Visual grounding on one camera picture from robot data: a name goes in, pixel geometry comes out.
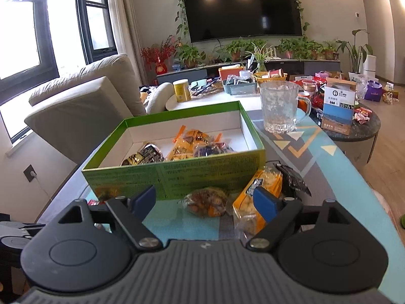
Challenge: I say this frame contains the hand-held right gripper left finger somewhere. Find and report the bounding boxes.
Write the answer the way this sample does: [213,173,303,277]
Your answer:
[56,185,163,251]

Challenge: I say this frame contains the purple gift bag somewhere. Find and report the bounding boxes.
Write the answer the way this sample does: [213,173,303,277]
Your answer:
[364,81,383,102]

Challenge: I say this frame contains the black snack packet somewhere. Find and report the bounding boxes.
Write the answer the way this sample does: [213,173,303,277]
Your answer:
[275,163,312,197]

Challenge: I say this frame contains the beige sofa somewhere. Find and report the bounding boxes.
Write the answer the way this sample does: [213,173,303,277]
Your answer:
[25,54,176,165]

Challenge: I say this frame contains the coral tissue box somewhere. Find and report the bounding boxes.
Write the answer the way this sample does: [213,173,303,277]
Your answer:
[218,66,244,81]

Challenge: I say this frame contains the white oval coffee table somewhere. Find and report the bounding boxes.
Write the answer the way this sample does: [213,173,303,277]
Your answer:
[166,84,263,111]

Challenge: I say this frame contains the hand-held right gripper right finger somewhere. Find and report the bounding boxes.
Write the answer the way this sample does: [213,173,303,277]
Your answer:
[246,185,349,251]

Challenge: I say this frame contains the red candy packets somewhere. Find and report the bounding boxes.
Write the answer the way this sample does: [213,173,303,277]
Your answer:
[353,107,371,123]

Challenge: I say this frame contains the orange snack packet in box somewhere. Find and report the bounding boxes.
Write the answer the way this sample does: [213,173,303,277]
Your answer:
[172,126,224,149]

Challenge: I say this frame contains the grey television cabinet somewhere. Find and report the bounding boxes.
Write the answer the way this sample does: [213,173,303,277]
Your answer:
[156,59,341,86]

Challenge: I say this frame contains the grey plastic tray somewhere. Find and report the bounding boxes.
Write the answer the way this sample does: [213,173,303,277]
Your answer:
[222,78,257,96]

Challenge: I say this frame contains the tall leafy plant white pot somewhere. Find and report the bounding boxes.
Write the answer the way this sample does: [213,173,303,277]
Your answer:
[336,29,374,73]

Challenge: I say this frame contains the narrow black framed window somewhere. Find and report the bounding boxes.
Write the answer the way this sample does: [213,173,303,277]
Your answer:
[74,0,117,65]

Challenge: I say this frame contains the green potted plant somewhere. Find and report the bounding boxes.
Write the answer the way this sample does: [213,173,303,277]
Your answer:
[175,44,206,68]
[226,38,266,62]

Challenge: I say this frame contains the yellow canister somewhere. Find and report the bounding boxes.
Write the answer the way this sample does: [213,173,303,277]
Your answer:
[173,79,192,103]

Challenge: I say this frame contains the spider plant in glass vase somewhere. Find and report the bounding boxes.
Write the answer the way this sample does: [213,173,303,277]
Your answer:
[245,43,276,73]

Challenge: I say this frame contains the large black framed window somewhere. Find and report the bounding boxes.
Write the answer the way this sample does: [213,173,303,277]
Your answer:
[0,0,60,105]

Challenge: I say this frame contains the purple snack packet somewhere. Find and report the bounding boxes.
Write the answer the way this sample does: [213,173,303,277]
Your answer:
[194,142,235,158]

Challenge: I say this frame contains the clear glass mug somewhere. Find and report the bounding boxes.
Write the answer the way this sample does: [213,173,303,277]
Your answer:
[259,81,312,134]

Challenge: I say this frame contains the blue white carton box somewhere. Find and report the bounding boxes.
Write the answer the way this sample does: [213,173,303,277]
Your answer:
[321,78,357,136]

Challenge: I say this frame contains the black wall television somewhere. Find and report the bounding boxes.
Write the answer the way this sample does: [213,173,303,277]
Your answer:
[184,0,303,43]

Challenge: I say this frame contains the white humidifier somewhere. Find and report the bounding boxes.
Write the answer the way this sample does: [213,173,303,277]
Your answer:
[363,54,378,78]

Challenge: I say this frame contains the orange white seed snack bag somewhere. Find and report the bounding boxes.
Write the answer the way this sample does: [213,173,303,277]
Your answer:
[121,143,165,166]

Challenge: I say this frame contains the green cardboard box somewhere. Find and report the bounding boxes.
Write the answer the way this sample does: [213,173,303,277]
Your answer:
[81,100,266,201]

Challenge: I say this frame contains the row of green potted plants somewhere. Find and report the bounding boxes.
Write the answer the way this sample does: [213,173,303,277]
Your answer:
[278,36,323,60]

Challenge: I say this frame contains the yellow woven basket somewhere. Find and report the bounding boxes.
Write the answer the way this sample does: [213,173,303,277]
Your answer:
[254,71,288,84]

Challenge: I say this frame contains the trailing green vine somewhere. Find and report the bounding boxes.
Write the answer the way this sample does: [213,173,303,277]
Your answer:
[173,0,311,40]

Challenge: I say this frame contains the sheer white curtain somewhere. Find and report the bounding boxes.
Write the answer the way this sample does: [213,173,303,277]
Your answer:
[106,0,149,86]

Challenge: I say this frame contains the striped paper cup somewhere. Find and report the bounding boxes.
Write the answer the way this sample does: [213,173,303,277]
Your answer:
[301,79,318,97]

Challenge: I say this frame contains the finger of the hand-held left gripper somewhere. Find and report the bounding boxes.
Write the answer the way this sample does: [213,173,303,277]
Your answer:
[0,222,46,238]

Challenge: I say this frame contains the round dark side table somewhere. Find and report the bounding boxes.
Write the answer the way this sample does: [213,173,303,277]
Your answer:
[312,101,382,165]

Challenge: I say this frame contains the red flower vase arrangement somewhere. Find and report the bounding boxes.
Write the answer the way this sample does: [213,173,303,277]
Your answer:
[140,35,178,75]

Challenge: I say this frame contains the small potted plant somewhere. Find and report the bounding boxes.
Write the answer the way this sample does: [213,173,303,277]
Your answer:
[323,40,340,61]

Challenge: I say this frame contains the clear mixed nut packet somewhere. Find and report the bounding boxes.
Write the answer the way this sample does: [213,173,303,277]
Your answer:
[181,187,233,218]

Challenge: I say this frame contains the orange yellow snack packet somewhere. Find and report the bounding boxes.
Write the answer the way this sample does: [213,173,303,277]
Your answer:
[232,168,283,239]

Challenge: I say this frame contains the geometric patterned table cover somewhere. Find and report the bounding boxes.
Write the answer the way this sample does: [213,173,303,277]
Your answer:
[38,104,405,304]

